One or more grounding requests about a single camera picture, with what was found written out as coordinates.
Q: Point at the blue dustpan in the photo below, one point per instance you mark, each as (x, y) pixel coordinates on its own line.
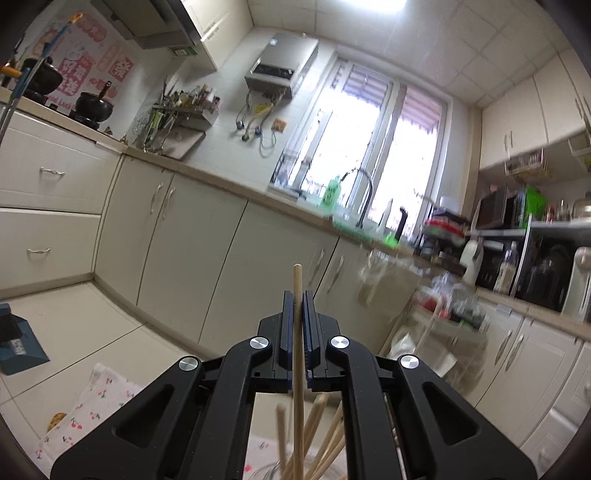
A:
(18, 341)

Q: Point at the white appliance shelf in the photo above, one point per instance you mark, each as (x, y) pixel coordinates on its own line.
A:
(563, 225)

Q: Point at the wall water heater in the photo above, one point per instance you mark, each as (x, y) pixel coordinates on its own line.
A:
(284, 60)

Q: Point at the black cooking pot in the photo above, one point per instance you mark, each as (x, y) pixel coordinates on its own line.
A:
(94, 108)
(44, 81)

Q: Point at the black rice cooker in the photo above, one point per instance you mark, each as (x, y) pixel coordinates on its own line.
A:
(549, 277)

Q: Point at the floral tablecloth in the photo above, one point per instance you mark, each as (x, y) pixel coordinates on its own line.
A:
(92, 406)

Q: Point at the wall power outlet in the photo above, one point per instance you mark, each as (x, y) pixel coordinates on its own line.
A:
(279, 125)

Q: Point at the black microwave oven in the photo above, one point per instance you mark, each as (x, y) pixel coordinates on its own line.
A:
(498, 207)

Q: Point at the white spray bottle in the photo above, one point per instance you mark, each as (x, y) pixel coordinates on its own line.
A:
(386, 214)

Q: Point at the cream base cabinets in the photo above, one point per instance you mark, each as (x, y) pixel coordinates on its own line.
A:
(194, 249)

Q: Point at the green box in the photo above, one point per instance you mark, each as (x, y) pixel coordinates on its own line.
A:
(535, 203)

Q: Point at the clear glass jar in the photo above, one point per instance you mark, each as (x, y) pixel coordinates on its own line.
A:
(264, 471)

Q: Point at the white electric thermo pot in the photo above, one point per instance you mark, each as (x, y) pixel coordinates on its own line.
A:
(579, 286)

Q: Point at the white thermos jug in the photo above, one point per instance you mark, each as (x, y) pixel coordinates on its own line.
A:
(473, 261)

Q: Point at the white hanging trash bin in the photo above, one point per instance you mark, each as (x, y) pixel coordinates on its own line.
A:
(392, 286)

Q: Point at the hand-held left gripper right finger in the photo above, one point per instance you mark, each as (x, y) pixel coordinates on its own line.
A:
(308, 341)

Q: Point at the clear plastic bottle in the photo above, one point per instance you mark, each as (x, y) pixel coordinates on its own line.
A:
(506, 272)

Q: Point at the wall spice rack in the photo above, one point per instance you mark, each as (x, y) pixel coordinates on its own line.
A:
(178, 117)

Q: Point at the green dish soap bottle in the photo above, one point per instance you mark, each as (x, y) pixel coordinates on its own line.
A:
(330, 196)

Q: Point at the pink wall stickers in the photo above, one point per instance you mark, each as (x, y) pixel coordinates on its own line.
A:
(87, 55)

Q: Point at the range hood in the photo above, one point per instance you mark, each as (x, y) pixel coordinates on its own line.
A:
(147, 23)

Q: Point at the black sink faucet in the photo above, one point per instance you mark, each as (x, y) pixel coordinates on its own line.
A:
(367, 194)

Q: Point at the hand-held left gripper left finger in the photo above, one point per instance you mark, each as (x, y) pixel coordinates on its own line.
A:
(288, 341)

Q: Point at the white trolley cart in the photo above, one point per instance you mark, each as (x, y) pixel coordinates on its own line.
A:
(443, 332)

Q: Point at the cream wall cabinet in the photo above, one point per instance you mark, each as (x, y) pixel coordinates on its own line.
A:
(217, 32)
(535, 110)

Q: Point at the kitchen window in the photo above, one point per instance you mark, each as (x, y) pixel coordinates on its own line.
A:
(369, 138)

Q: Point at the stack of pans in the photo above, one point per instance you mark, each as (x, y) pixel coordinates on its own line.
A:
(443, 235)

